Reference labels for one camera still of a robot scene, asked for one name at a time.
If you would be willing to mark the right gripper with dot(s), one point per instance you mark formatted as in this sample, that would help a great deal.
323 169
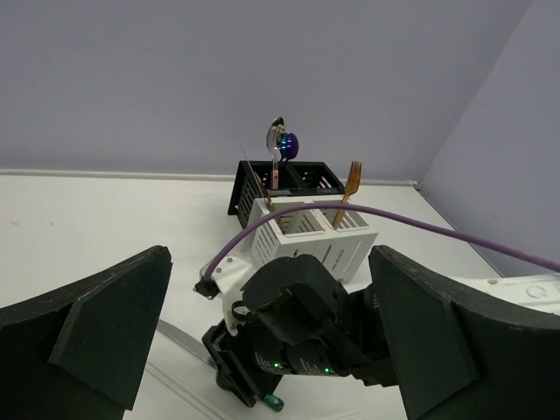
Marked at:
300 321

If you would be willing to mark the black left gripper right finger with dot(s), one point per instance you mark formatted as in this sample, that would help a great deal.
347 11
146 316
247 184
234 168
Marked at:
459 353

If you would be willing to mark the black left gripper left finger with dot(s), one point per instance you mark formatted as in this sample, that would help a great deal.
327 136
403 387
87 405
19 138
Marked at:
79 351

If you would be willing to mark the silver knife teal handle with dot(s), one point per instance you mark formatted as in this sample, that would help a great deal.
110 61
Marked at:
196 348

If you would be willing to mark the white chopstick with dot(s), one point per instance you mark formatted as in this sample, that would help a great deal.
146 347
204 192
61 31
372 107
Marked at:
197 401

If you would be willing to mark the gold fork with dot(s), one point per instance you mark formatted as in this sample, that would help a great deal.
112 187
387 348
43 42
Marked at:
352 186

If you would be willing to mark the purple spoon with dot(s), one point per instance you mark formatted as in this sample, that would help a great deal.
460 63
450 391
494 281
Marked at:
294 146

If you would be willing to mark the blue spoon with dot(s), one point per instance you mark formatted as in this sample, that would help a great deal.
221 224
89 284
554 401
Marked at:
285 147

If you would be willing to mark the silver spoon pink handle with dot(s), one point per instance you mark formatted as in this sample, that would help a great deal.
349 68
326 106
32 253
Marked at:
273 139

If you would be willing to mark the silver knife pink handle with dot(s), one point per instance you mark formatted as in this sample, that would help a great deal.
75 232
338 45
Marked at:
250 167

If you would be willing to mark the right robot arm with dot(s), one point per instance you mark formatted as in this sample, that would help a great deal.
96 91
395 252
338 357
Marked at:
516 291

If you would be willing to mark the white utensil container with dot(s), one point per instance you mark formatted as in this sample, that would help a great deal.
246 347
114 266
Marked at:
310 232

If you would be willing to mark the black utensil container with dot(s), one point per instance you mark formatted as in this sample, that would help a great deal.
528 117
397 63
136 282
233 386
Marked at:
296 178

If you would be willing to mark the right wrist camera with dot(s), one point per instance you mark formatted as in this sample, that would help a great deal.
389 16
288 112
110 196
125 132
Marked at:
226 283

